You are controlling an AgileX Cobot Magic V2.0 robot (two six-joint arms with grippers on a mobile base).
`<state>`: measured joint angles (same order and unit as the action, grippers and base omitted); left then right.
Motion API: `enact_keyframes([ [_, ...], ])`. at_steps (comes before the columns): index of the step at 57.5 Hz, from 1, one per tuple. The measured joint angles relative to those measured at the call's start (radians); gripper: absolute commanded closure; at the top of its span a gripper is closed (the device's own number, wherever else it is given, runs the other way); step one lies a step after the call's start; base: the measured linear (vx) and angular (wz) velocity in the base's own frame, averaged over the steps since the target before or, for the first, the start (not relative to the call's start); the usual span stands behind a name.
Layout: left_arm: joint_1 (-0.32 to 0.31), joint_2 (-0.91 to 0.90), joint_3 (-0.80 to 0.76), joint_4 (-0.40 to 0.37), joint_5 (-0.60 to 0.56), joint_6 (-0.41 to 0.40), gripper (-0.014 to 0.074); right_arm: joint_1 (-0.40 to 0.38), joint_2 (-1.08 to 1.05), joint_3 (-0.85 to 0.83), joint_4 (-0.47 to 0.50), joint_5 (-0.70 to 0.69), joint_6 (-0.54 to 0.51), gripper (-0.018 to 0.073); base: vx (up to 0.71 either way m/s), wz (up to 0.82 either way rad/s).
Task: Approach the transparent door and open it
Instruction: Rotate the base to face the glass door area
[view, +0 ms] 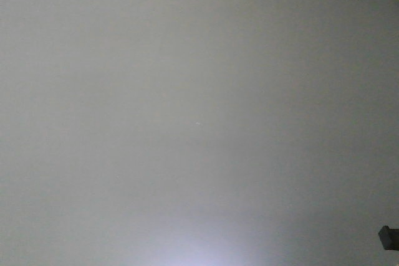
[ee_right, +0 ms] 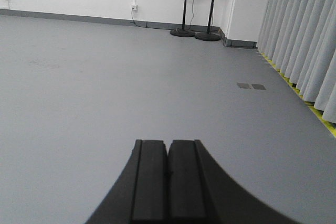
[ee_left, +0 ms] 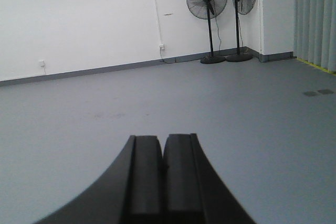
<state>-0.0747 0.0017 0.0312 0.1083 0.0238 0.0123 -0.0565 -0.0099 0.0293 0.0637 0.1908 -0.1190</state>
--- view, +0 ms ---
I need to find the black gripper part at edge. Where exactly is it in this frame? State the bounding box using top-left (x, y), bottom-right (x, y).
top-left (378, 226), bottom-right (399, 251)

